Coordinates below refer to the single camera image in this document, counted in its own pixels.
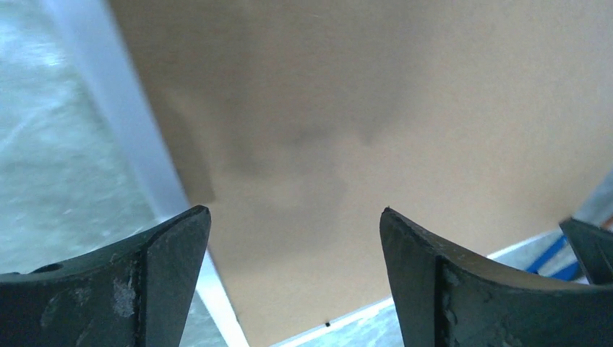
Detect white picture frame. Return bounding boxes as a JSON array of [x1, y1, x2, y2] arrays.
[[40, 0, 613, 347]]

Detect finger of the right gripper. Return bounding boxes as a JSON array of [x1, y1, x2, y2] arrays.
[[560, 218, 612, 286]]

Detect blue stapler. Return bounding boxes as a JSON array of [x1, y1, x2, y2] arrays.
[[525, 235, 582, 281]]

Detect brown backing board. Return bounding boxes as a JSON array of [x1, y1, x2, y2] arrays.
[[108, 0, 613, 347]]

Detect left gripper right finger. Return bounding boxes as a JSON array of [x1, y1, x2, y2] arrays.
[[380, 208, 612, 346]]

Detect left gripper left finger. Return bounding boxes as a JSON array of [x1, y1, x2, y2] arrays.
[[1, 205, 211, 346]]

